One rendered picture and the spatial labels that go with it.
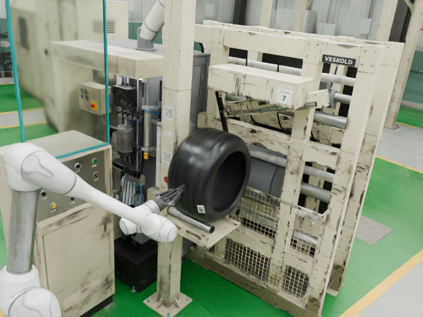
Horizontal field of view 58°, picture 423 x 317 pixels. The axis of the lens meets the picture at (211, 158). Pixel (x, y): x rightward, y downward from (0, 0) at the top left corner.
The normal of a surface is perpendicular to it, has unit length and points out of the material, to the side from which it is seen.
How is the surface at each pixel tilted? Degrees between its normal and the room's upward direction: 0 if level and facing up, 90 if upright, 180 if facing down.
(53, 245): 90
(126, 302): 0
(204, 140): 24
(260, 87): 90
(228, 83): 90
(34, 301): 5
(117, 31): 90
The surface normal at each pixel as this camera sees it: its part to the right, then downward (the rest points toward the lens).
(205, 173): 0.18, 0.04
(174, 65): -0.60, 0.26
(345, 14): -0.76, 0.19
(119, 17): 0.65, 0.33
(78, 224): 0.80, 0.29
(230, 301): 0.07, -0.92
